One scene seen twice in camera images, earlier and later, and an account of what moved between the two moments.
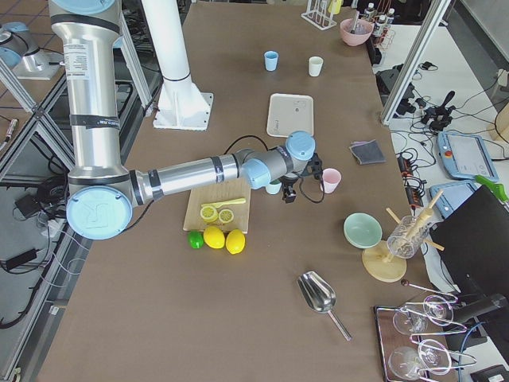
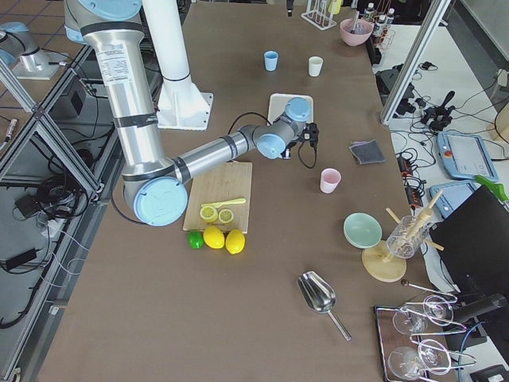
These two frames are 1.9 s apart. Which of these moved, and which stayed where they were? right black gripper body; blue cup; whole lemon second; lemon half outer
Moved: right black gripper body
Stayed: blue cup; whole lemon second; lemon half outer
